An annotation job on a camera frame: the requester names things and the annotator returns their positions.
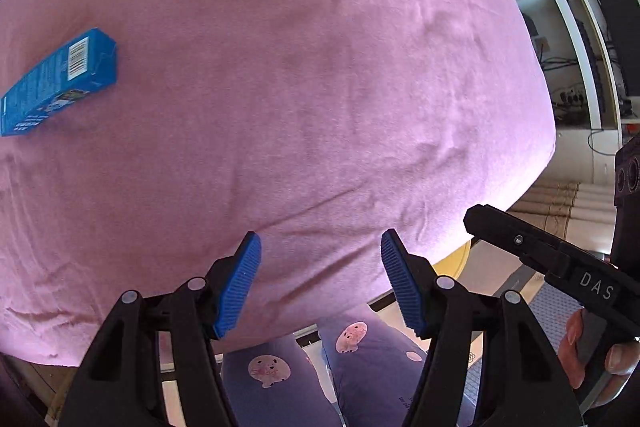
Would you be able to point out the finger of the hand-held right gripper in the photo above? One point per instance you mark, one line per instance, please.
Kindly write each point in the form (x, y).
(515, 237)

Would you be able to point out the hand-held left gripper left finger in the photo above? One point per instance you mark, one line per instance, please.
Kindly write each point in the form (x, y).
(240, 282)

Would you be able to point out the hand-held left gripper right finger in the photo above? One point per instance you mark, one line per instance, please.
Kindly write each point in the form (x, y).
(404, 287)

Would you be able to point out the person's right hand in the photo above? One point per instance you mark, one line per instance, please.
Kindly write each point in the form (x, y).
(567, 347)

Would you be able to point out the beige striped rug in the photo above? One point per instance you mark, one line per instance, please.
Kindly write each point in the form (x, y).
(550, 202)

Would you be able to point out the blue patterned floor mat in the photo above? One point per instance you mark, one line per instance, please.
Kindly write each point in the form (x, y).
(550, 312)

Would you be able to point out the purple printed pajama pants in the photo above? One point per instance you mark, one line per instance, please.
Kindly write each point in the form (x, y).
(360, 382)

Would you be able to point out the power strip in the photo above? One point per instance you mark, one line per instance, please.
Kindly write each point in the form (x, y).
(572, 98)

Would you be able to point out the pink bedspread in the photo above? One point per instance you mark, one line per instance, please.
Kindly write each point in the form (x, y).
(300, 82)

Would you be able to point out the black monitor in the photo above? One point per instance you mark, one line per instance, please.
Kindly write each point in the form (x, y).
(620, 32)

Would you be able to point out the white desk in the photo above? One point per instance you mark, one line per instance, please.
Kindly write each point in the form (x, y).
(565, 12)

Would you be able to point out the blue cardboard box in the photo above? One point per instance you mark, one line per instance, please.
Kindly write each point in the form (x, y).
(55, 77)

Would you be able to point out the wooden bed frame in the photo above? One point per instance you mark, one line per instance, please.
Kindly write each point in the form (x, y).
(455, 257)

